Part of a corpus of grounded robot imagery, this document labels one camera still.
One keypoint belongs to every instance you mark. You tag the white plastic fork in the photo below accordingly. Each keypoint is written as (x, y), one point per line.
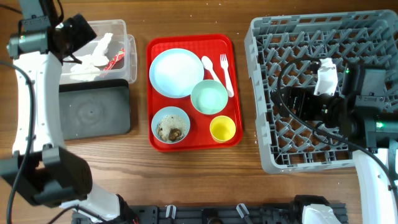
(225, 65)

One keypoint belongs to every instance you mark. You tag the food scraps rice and nuts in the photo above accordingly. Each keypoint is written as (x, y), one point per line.
(172, 128)

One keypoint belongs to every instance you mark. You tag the clear plastic waste bin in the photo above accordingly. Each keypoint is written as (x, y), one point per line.
(124, 69)

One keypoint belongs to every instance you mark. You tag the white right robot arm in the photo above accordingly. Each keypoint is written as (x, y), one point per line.
(354, 117)

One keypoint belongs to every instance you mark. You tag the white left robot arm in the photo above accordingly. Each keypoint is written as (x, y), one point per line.
(41, 169)

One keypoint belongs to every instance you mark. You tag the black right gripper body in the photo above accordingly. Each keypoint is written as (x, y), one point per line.
(304, 104)

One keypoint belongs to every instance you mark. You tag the white crumpled napkin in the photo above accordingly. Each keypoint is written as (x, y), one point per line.
(93, 62)

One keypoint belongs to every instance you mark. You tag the yellow plastic cup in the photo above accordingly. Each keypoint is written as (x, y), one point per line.
(222, 129)

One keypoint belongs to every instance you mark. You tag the light blue bowl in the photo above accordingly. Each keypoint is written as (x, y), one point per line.
(168, 111)

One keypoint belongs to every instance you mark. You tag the grey dishwasher rack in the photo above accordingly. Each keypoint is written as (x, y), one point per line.
(370, 37)

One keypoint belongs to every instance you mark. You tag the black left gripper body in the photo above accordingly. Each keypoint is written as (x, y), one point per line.
(78, 35)

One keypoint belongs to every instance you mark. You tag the red serving tray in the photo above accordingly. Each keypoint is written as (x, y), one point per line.
(199, 137)

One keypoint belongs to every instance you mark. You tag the light blue plate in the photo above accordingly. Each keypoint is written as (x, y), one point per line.
(175, 72)

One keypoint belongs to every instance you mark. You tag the black food waste tray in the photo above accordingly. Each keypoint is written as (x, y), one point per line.
(94, 109)

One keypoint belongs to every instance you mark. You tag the white plastic spoon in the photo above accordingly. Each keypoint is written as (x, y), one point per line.
(208, 65)

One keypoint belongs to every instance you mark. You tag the mint green bowl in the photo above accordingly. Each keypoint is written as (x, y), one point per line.
(209, 97)

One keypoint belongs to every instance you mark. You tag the red snack wrapper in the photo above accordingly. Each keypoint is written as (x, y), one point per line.
(118, 57)

